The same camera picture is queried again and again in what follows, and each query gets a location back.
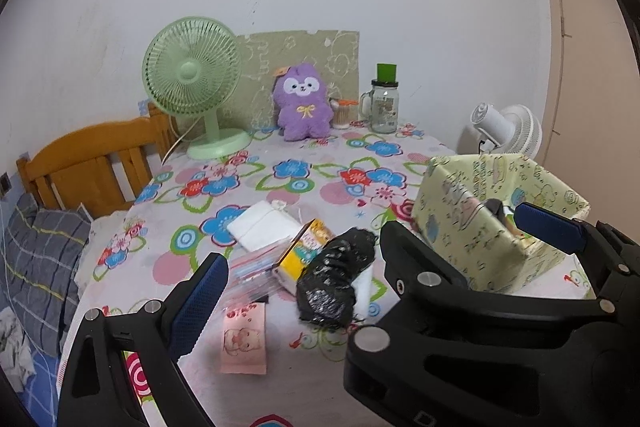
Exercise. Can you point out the green square cap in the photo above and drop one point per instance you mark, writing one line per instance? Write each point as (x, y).
(387, 73)

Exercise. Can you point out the floral tablecloth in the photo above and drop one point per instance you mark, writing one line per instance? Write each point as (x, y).
(300, 187)

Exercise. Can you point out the wooden headboard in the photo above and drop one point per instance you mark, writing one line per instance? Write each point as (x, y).
(85, 162)

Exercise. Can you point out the beige door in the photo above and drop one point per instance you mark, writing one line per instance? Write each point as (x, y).
(590, 57)

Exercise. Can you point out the yellow printed tissue packet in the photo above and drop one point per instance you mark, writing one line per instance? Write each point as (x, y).
(300, 252)

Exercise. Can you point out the pink printed packet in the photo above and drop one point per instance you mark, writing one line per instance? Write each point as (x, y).
(245, 342)

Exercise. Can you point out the dark brown furniture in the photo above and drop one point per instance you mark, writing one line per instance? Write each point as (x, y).
(627, 22)

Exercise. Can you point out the grey plaid pillow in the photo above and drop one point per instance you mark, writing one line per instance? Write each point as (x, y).
(40, 257)

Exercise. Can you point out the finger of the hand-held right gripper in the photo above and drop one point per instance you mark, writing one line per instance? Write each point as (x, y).
(550, 227)
(400, 257)

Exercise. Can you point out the white crumpled cloth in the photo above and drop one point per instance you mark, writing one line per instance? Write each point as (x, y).
(12, 347)

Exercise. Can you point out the green desk fan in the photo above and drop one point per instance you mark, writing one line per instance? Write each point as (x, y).
(190, 72)

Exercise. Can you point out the white desk fan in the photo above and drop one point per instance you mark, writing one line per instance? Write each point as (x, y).
(520, 127)

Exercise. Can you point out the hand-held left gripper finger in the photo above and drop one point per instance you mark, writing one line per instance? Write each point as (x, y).
(200, 302)

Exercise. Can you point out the green printed board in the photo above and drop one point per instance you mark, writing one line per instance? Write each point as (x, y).
(310, 52)

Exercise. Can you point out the blue tape piece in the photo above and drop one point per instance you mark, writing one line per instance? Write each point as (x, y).
(143, 108)

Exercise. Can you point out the black plastic bag bundle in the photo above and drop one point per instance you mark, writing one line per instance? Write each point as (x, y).
(325, 277)

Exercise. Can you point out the glass jar mug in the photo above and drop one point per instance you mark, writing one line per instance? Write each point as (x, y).
(385, 112)

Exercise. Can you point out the cotton swab box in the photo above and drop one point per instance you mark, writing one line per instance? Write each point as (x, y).
(345, 114)

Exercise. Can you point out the clear face mask pack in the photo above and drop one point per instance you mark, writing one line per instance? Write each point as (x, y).
(250, 269)

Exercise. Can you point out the blue checked bedsheet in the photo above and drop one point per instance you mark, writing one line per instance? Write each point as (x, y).
(45, 377)

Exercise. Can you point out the purple plush toy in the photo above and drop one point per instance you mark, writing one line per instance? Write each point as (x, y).
(302, 112)

